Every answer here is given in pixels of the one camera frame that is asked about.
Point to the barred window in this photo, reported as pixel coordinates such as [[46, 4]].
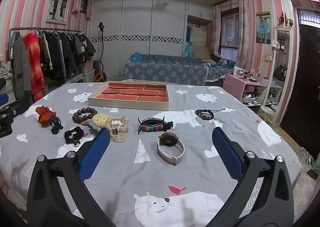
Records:
[[228, 29]]

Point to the dark door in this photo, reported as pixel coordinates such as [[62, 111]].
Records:
[[307, 66]]

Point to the yellow garment steamer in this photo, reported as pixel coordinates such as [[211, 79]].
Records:
[[100, 76]]

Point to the couple wall poster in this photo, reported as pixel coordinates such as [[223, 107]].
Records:
[[262, 28]]

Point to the white storage box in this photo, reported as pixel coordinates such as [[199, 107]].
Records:
[[87, 71]]

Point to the black scrunchie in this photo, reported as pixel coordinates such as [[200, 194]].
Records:
[[70, 135]]

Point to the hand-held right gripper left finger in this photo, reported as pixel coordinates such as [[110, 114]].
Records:
[[96, 151]]

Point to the grey polar bear tablecloth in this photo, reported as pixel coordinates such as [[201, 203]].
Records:
[[150, 179]]

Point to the red flower wall decoration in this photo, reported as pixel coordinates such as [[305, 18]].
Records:
[[283, 18]]

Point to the narrow pink curtain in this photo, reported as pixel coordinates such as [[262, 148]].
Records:
[[217, 29]]

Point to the white sliding door wardrobe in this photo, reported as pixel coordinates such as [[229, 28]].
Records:
[[137, 21]]

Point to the white stool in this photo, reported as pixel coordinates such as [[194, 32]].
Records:
[[266, 109]]

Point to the sofa with blue cover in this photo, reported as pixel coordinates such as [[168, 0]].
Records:
[[162, 73]]

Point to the white standing mirror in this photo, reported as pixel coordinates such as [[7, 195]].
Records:
[[280, 66]]

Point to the orange scrunchie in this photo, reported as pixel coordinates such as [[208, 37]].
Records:
[[43, 115]]

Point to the long pink curtain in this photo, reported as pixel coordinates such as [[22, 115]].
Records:
[[246, 31]]

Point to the red lined jewelry tray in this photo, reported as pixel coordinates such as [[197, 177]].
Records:
[[125, 105]]

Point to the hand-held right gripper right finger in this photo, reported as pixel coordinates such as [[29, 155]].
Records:
[[226, 151]]

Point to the row of hanging clothes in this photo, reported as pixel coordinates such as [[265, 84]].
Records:
[[57, 51]]

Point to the metal clothes rack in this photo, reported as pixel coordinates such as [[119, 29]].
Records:
[[50, 28]]

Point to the green slippers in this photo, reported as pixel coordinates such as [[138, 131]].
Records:
[[306, 155]]

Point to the pink cabinet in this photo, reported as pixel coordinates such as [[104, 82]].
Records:
[[233, 84]]

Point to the cream scrunchie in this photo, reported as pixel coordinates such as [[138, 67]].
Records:
[[122, 123]]

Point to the white hair dryer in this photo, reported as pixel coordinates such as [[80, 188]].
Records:
[[236, 70]]

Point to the black hair clip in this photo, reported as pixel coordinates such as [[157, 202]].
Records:
[[53, 123]]

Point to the framed wedding wall poster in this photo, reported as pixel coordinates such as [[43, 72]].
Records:
[[58, 1]]

